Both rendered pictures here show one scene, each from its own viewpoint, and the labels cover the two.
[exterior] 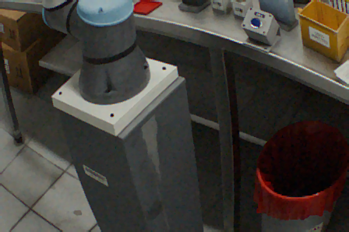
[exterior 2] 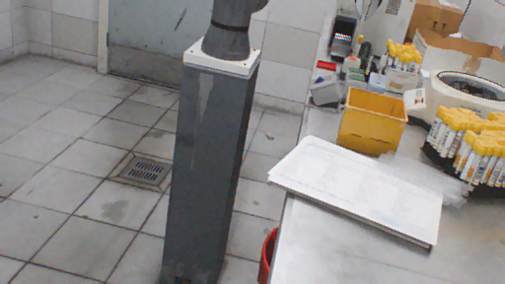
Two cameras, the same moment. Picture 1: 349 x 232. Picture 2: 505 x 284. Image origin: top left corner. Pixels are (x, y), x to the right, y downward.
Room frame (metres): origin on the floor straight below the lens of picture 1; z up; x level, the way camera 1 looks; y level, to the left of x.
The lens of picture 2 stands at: (0.42, -1.06, 1.33)
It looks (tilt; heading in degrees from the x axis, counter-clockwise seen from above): 25 degrees down; 53
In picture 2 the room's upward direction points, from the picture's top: 11 degrees clockwise
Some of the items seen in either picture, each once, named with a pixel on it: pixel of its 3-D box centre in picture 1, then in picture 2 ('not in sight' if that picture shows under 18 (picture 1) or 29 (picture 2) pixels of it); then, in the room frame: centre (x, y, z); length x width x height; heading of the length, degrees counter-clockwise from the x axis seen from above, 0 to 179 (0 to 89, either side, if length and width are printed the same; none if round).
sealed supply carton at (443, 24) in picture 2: not in sight; (429, 21); (2.30, 0.33, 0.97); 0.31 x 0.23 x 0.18; 42
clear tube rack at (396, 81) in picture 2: not in sight; (396, 72); (1.62, -0.13, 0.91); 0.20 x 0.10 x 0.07; 49
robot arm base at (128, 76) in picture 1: (110, 61); (228, 36); (1.10, 0.11, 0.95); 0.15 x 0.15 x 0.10
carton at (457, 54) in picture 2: not in sight; (456, 65); (1.83, -0.18, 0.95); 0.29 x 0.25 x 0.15; 139
